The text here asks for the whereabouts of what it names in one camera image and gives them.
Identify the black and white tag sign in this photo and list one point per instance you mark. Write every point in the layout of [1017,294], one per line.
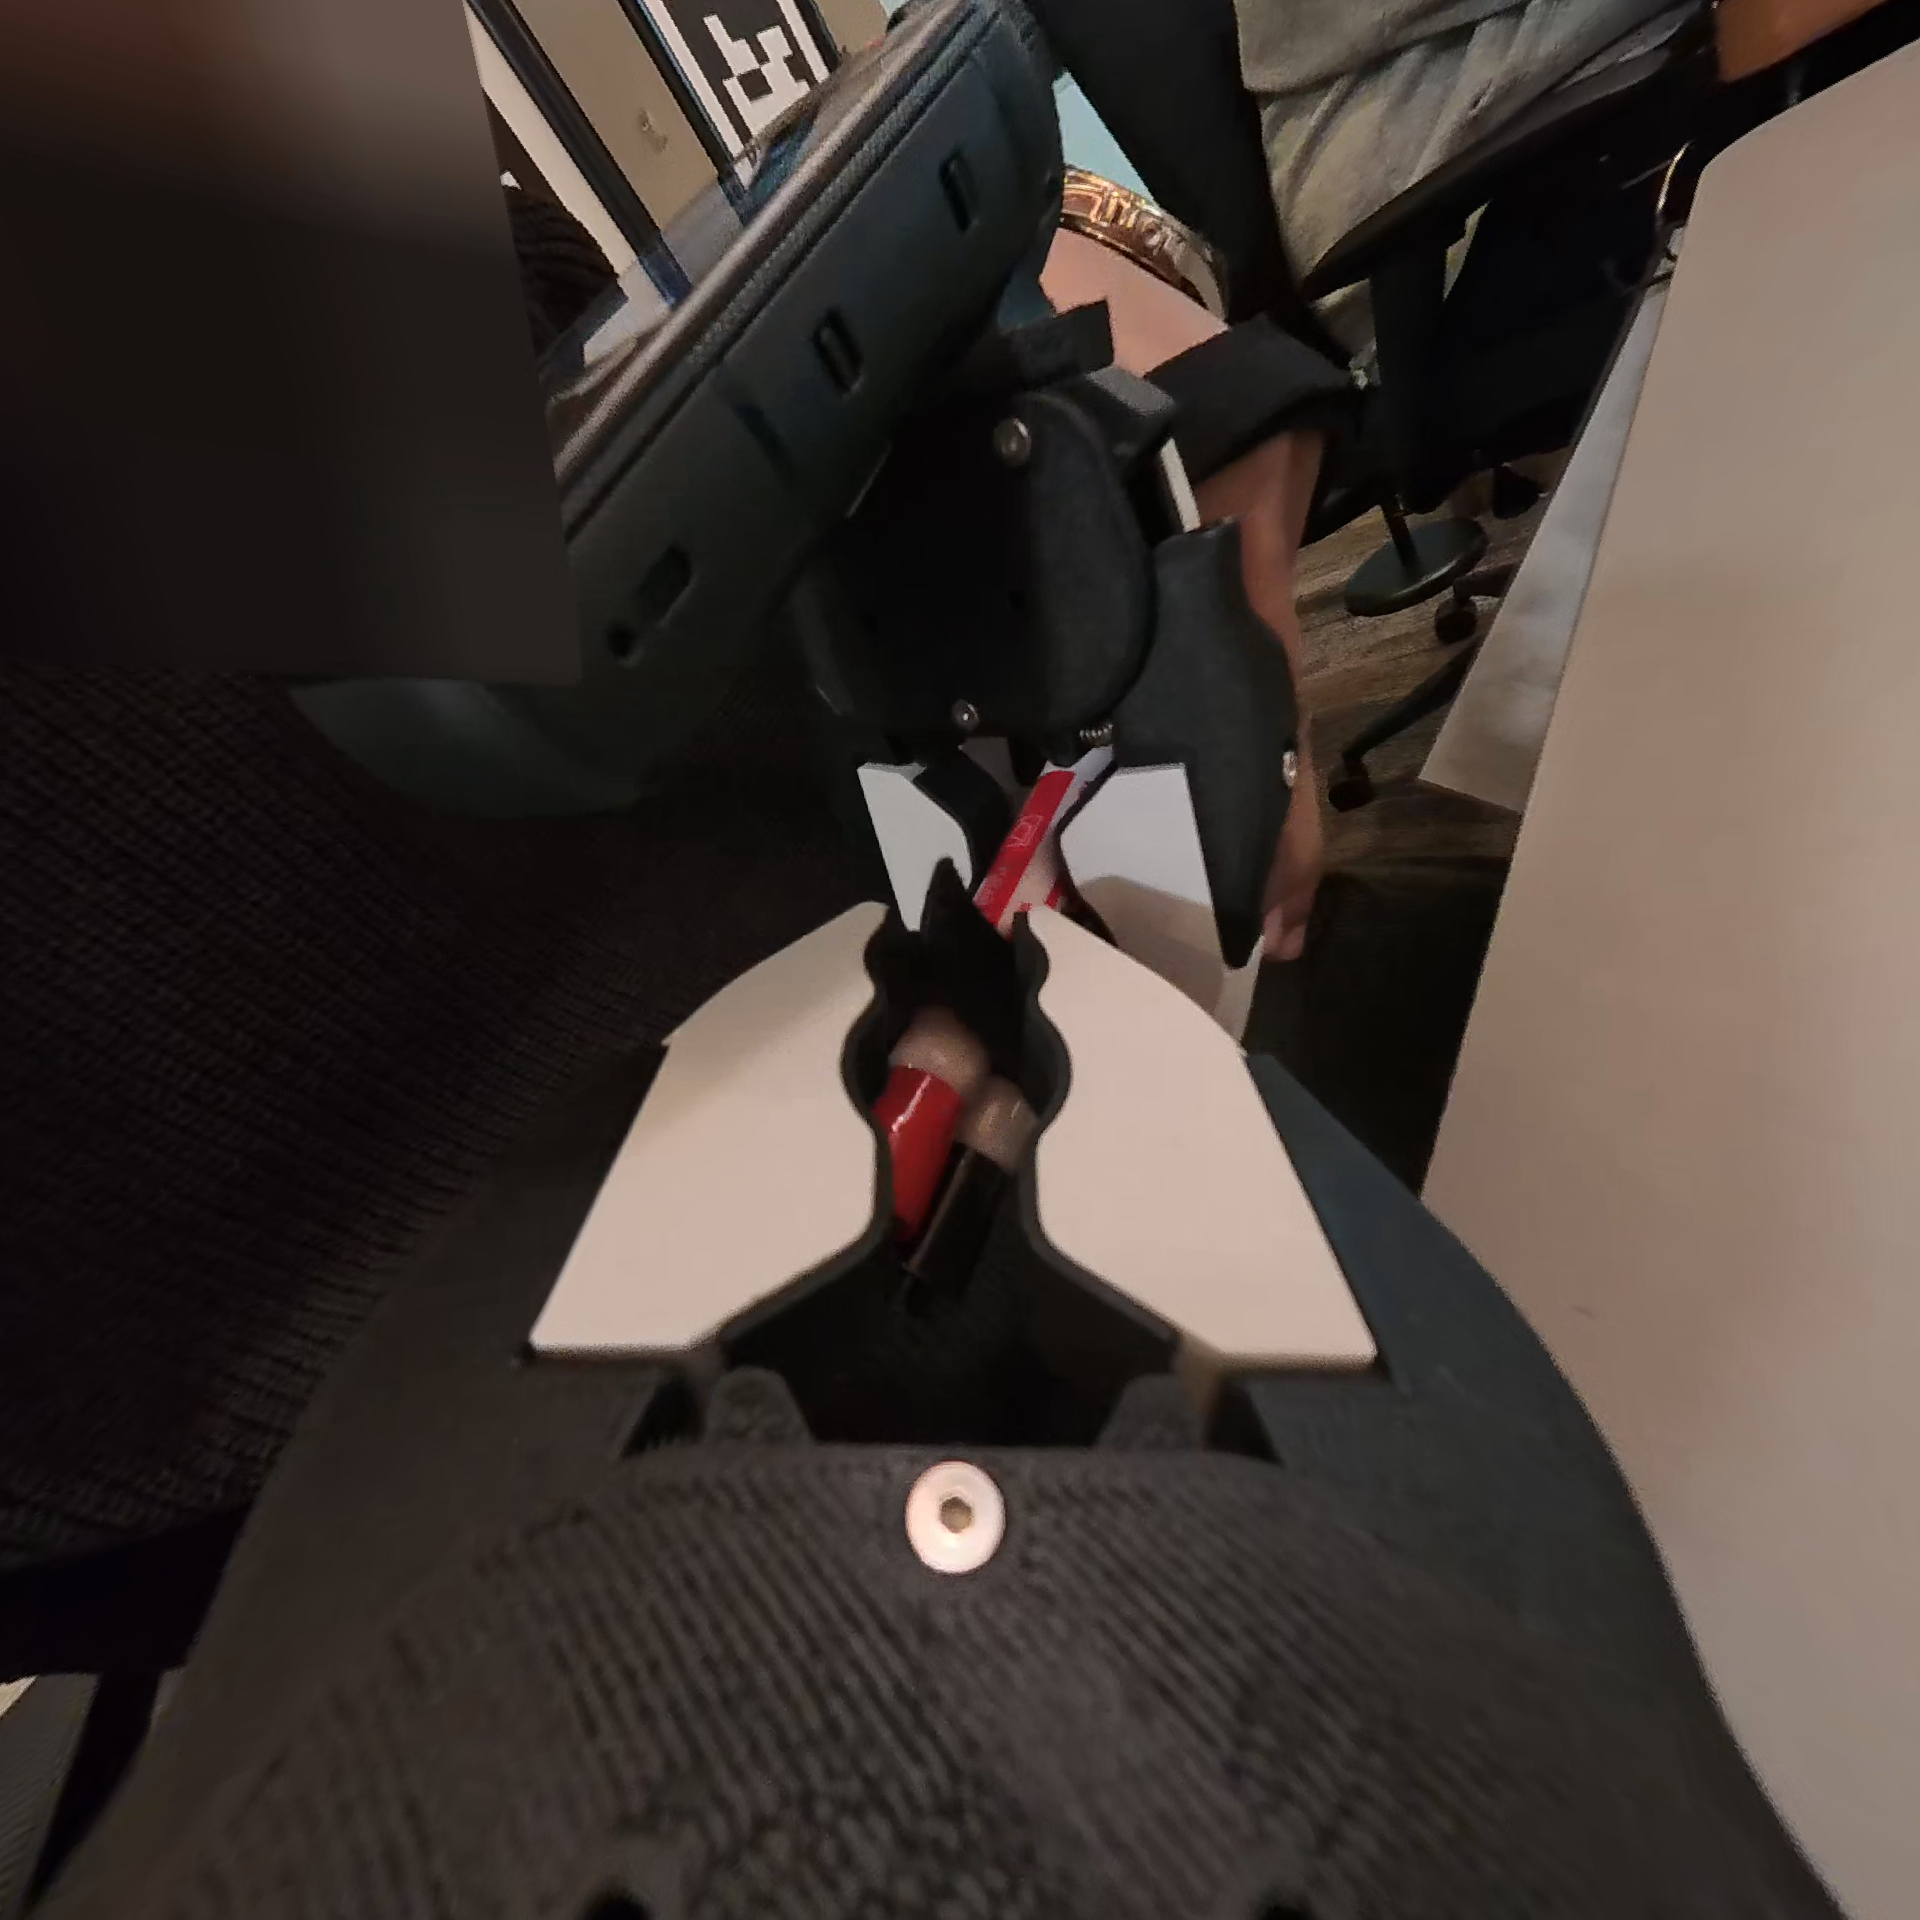
[750,60]

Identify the red dry erase marker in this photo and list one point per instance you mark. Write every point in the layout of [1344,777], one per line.
[926,1138]

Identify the black dry erase marker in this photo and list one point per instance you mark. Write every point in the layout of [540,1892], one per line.
[960,1215]

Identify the metal band wristwatch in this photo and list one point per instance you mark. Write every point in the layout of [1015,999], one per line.
[1150,225]

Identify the person's black clothing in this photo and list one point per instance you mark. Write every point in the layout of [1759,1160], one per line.
[226,1126]

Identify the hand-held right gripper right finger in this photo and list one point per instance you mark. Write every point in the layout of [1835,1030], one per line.
[1200,1202]

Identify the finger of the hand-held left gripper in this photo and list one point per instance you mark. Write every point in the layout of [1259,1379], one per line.
[1155,856]
[909,834]

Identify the person's left hand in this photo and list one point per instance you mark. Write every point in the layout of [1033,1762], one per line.
[1298,600]

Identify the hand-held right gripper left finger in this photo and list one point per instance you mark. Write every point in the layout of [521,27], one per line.
[721,1183]

